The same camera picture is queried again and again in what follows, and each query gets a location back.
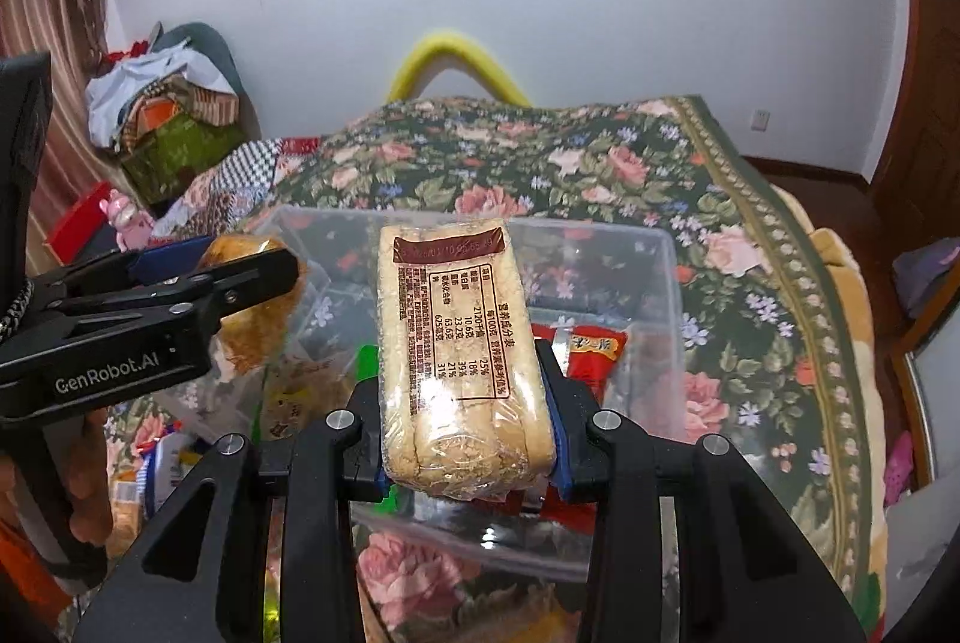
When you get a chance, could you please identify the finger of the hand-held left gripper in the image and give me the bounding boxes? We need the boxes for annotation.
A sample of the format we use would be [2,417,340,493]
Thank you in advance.
[45,249,302,333]
[30,236,217,308]

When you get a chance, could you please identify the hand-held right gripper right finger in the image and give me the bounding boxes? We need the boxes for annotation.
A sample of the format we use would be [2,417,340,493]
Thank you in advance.
[535,341,865,643]

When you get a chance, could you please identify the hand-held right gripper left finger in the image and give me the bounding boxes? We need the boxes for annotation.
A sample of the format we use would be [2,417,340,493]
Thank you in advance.
[75,376,391,643]

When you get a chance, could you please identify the golden bread snack packet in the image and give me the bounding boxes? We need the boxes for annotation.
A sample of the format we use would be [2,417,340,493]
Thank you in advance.
[201,234,310,375]

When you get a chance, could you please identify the clear-wrapped beige cracker packet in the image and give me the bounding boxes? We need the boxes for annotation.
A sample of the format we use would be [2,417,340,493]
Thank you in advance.
[377,221,560,503]

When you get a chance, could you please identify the clear plastic storage box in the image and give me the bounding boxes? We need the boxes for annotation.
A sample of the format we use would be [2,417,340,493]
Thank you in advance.
[161,206,685,585]

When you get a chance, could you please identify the person's left hand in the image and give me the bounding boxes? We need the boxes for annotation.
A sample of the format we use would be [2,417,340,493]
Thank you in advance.
[64,409,113,543]

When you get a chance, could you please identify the pink toy figure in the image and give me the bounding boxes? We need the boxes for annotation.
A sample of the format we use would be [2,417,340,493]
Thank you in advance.
[100,188,155,251]

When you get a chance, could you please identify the cartoon print snack packet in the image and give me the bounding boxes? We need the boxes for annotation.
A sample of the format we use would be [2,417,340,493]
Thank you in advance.
[255,361,353,450]

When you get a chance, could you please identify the red snack packet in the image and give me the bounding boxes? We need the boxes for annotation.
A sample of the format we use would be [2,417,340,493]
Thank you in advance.
[531,324,628,524]

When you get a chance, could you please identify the red box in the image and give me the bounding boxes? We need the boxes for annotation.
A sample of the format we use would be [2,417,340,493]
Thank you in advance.
[43,181,115,270]

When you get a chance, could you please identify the green patterned box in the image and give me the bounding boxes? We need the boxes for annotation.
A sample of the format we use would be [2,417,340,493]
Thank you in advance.
[118,113,245,203]

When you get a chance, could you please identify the blue and yellow snack packet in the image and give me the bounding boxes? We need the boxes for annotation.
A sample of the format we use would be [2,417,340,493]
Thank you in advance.
[141,431,212,518]

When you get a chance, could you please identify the checkered cloth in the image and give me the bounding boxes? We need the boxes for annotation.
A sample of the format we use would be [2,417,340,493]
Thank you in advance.
[176,136,325,240]

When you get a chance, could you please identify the pile of clothes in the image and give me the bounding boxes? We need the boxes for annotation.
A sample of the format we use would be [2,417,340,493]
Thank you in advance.
[85,43,241,152]

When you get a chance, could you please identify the dark grey chair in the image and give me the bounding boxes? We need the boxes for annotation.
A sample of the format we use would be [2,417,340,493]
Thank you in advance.
[159,20,260,135]

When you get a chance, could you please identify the floral blanket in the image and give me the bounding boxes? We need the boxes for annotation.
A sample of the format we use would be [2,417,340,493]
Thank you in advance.
[105,95,887,643]

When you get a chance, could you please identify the striped brown curtain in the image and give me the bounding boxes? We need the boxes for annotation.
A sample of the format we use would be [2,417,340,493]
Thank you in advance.
[0,0,125,269]

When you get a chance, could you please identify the yellow foam tube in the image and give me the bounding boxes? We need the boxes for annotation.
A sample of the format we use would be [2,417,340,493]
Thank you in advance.
[385,31,534,108]

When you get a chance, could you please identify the beige blanket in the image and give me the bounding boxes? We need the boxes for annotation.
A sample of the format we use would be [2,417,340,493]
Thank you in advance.
[772,185,880,404]

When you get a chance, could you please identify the pink plastic item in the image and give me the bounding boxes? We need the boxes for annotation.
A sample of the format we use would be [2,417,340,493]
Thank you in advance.
[883,431,917,509]

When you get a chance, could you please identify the wooden framed furniture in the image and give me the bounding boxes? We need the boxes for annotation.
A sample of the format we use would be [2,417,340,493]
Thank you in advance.
[891,283,960,495]

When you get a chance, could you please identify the purple cloth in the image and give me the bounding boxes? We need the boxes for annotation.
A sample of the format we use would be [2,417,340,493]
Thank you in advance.
[892,238,960,318]

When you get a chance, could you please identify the wooden door frame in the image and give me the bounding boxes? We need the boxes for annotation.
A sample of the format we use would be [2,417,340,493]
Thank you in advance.
[742,0,960,216]

